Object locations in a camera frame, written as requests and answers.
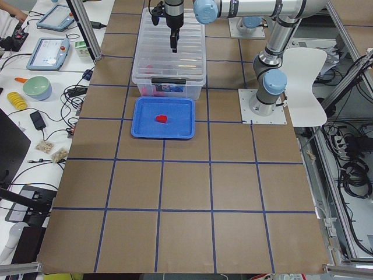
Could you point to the black monitor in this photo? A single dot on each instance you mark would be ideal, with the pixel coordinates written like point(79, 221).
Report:
point(14, 147)

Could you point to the green white carton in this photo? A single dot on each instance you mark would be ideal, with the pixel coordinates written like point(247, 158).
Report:
point(81, 49)

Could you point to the toy carrot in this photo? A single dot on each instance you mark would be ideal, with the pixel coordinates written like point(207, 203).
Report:
point(22, 80)

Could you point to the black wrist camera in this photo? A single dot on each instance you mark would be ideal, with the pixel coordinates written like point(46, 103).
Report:
point(157, 12)

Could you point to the teach pendant tablet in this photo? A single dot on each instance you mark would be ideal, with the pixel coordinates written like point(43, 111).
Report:
point(58, 19)
point(49, 54)

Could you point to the clear plastic box lid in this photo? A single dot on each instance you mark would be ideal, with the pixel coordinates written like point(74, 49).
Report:
point(170, 49)

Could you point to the black power adapter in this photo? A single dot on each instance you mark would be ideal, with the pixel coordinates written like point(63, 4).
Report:
point(37, 120)

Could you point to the green bowl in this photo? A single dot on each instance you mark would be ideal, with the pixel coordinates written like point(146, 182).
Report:
point(38, 88)

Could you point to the aluminium frame post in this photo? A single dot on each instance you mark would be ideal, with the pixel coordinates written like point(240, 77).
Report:
point(81, 18)

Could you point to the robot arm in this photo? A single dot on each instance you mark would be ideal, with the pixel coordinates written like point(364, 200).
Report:
point(287, 14)

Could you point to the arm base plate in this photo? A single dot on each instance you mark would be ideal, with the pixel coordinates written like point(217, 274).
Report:
point(254, 112)
point(250, 27)

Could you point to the white chair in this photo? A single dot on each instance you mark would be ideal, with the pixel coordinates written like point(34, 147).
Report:
point(302, 66)

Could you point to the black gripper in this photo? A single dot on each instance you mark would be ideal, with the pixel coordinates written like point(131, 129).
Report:
point(173, 21)

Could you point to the yellow toy corn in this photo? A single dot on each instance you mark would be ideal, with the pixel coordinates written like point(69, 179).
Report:
point(17, 101)

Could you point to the blue plastic tray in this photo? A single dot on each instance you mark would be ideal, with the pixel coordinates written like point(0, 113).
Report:
point(180, 113)

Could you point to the clear plastic storage box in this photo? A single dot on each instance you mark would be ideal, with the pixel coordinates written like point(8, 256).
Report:
point(169, 84)

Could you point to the black box handle clip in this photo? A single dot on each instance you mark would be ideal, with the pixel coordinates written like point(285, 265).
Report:
point(176, 81)

